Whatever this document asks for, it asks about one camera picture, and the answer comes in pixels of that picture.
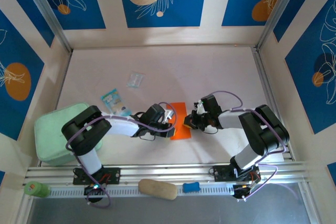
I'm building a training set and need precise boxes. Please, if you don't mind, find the orange paper sheet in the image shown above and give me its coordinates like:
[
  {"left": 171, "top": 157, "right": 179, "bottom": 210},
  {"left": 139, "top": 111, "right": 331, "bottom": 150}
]
[{"left": 169, "top": 102, "right": 192, "bottom": 140}]

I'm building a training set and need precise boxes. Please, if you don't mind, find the blue and white snack packet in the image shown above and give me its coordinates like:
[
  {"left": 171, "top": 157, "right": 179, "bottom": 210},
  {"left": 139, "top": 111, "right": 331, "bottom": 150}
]
[{"left": 101, "top": 89, "right": 132, "bottom": 116}]

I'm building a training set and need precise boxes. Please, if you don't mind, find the clear plastic packet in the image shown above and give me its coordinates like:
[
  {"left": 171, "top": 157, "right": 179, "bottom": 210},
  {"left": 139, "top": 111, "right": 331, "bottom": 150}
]
[{"left": 127, "top": 71, "right": 145, "bottom": 89}]

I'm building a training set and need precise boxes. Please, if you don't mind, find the tan oval sponge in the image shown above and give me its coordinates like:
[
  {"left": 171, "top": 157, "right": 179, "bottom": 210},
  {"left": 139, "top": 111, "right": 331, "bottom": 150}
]
[{"left": 138, "top": 178, "right": 178, "bottom": 201}]

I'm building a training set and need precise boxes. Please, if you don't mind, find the blue bone-shaped sponge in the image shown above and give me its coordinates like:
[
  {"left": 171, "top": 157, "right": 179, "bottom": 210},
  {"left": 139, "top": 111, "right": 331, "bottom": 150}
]
[{"left": 182, "top": 182, "right": 201, "bottom": 194}]

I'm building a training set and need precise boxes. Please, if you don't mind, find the mint green zip pouch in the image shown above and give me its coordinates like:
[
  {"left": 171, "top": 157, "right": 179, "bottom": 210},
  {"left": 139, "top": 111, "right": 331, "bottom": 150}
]
[{"left": 34, "top": 103, "right": 103, "bottom": 167}]

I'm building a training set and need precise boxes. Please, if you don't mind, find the green bottle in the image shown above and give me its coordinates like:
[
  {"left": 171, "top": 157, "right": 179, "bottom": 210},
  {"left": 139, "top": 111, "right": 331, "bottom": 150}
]
[{"left": 23, "top": 180, "right": 52, "bottom": 198}]

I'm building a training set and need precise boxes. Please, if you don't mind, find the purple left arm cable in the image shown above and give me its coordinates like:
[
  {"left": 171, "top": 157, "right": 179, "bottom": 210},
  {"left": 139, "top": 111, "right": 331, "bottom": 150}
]
[{"left": 65, "top": 102, "right": 176, "bottom": 208}]

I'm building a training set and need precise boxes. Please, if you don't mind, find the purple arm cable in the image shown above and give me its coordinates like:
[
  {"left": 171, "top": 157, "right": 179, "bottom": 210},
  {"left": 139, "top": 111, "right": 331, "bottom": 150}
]
[
  {"left": 65, "top": 102, "right": 176, "bottom": 208},
  {"left": 202, "top": 90, "right": 289, "bottom": 201}
]

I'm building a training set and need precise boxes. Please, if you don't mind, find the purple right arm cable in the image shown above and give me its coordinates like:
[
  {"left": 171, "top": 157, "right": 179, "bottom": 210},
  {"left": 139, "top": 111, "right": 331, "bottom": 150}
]
[{"left": 202, "top": 90, "right": 289, "bottom": 201}]

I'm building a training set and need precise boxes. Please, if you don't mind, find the aluminium mounting rail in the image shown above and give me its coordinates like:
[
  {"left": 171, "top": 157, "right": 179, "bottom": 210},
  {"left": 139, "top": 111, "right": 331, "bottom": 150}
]
[{"left": 25, "top": 161, "right": 311, "bottom": 183}]

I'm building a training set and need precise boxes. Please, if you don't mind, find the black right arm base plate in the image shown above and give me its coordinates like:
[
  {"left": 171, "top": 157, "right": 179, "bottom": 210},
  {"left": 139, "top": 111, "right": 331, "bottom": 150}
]
[{"left": 209, "top": 165, "right": 261, "bottom": 183}]

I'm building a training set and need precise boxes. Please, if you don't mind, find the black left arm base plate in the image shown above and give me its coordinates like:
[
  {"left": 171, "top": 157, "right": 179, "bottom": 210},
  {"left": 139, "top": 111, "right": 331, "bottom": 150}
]
[{"left": 72, "top": 167, "right": 121, "bottom": 185}]

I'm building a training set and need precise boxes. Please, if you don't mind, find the slotted white cable duct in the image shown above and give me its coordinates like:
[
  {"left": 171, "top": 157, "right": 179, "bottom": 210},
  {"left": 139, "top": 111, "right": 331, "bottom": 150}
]
[{"left": 48, "top": 182, "right": 237, "bottom": 198}]

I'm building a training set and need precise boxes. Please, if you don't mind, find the aluminium table side rail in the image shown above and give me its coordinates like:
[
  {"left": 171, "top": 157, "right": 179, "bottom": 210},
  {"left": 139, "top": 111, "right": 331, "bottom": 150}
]
[{"left": 253, "top": 46, "right": 294, "bottom": 161}]

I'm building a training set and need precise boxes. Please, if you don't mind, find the aluminium frame post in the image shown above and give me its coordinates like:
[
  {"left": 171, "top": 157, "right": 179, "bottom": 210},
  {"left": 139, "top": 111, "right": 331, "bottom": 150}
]
[
  {"left": 19, "top": 0, "right": 73, "bottom": 54},
  {"left": 256, "top": 0, "right": 305, "bottom": 51}
]

